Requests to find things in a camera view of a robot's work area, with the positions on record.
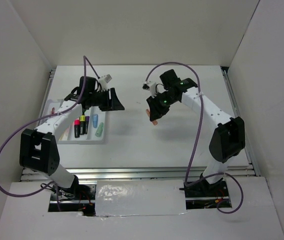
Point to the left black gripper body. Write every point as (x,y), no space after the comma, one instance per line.
(101,99)

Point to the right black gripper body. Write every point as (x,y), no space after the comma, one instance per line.
(162,102)

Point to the purple cap black highlighter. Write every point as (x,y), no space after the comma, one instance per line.
(87,118)

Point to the yellow cap black highlighter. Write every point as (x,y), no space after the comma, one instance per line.
(82,124)

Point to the small mint green highlighter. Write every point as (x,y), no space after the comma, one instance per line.
(99,130)

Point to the pink cap black highlighter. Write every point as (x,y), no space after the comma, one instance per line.
(77,128)

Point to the pink pastel highlighter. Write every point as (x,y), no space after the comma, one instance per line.
(65,134)

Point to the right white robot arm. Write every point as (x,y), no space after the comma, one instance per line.
(227,139)

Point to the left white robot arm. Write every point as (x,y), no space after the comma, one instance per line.
(39,150)

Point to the white compartment tray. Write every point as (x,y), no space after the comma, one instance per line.
(58,127)

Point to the white foil cover sheet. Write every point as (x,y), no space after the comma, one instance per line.
(139,198)

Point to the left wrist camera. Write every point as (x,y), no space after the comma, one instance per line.
(103,82)

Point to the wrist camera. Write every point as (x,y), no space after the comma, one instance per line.
(103,82)
(151,87)

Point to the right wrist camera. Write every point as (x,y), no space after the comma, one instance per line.
(151,87)

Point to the aluminium frame rail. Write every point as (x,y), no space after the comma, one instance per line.
(133,148)

